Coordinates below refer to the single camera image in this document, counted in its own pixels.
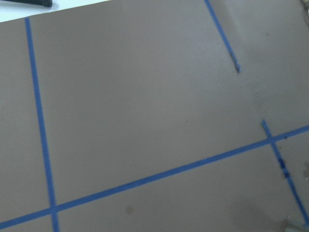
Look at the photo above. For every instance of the black handheld tool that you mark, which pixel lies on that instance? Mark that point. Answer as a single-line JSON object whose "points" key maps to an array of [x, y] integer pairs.
{"points": [[44, 3]]}

